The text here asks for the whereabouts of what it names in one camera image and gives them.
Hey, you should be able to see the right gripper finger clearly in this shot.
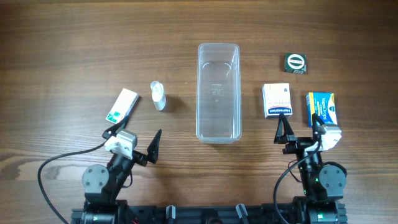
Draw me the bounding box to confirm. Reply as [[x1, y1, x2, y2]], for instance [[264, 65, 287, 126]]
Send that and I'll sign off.
[[312, 113, 325, 137], [274, 113, 295, 144]]

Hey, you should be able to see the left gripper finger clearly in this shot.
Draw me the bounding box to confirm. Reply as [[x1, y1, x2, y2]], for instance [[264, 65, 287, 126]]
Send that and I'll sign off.
[[147, 129, 162, 164], [102, 116, 129, 139]]

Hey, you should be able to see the white green medicine box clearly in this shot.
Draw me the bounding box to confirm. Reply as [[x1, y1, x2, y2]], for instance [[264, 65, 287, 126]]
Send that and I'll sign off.
[[105, 88, 139, 124]]

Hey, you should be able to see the blue yellow VapoDrops box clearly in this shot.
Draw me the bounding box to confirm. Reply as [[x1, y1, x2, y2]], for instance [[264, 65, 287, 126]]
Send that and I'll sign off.
[[306, 92, 338, 127]]

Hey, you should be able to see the small dark green box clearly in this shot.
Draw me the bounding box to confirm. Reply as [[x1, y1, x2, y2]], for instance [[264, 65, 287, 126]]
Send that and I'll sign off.
[[284, 53, 307, 74]]

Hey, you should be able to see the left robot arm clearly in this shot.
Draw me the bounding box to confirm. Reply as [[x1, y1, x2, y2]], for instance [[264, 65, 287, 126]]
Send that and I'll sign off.
[[71, 117, 162, 224]]

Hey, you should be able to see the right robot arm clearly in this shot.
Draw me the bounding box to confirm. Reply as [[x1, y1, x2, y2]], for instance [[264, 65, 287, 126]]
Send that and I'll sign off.
[[273, 113, 348, 223]]

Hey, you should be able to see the clear plastic container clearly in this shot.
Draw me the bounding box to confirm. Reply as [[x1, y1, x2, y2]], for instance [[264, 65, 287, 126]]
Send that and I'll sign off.
[[196, 43, 242, 144]]

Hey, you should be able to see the white spray bottle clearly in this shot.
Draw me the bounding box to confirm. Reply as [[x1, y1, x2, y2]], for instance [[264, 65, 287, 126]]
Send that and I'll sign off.
[[150, 81, 167, 111]]

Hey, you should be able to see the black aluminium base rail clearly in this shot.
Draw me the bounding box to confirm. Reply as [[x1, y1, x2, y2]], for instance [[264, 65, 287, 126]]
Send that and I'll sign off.
[[71, 197, 348, 224]]

